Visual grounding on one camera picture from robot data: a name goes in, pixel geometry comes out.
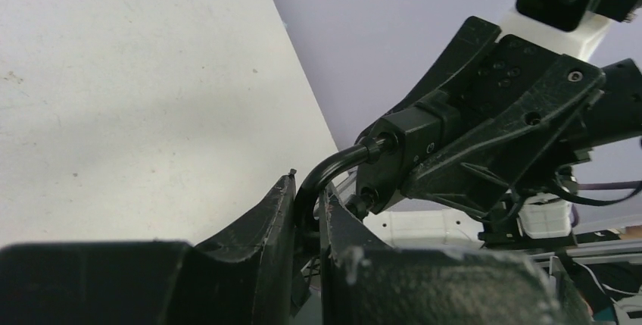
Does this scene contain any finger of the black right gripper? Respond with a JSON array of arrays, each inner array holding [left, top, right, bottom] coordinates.
[[357, 16, 502, 142], [400, 55, 606, 213]]

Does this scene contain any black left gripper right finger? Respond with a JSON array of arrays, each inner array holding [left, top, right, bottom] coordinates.
[[319, 192, 592, 324]]

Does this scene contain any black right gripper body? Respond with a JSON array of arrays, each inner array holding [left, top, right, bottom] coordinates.
[[451, 35, 560, 122]]

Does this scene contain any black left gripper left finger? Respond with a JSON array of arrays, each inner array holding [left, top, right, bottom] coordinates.
[[1, 173, 296, 324]]

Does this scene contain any large black padlock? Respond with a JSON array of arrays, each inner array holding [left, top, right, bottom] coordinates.
[[295, 102, 463, 238]]

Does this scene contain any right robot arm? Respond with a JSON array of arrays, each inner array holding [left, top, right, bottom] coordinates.
[[355, 17, 641, 247]]

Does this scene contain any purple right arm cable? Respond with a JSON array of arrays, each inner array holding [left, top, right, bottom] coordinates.
[[569, 180, 642, 226]]

